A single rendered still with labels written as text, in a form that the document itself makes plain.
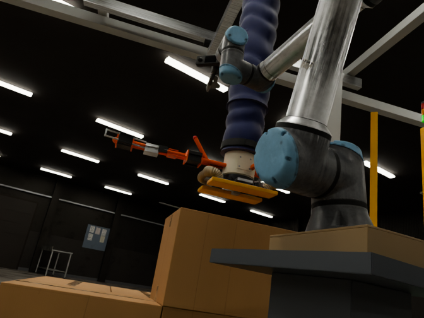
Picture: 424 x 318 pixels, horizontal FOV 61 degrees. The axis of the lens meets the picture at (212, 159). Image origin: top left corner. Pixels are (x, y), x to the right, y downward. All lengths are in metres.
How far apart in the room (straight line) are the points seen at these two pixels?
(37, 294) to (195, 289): 0.59
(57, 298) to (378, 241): 1.14
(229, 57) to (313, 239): 0.79
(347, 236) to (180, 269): 0.85
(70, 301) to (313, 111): 1.10
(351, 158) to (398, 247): 0.27
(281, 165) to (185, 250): 0.77
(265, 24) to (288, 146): 1.42
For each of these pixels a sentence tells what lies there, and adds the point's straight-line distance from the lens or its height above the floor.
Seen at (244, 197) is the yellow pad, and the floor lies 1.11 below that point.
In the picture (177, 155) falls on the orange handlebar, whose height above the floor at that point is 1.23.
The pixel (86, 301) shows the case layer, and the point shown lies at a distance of 1.53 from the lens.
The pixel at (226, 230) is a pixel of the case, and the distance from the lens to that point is 1.60.
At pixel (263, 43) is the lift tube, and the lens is 2.14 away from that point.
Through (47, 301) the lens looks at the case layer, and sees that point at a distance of 1.54.
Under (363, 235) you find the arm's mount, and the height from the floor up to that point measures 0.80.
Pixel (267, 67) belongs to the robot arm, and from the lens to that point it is 1.42.
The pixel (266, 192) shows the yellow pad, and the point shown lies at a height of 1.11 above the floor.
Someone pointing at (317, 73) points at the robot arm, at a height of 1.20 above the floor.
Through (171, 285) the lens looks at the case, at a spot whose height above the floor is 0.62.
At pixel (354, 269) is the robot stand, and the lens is 0.73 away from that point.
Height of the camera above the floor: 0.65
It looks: 19 degrees up
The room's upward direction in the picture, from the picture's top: 9 degrees clockwise
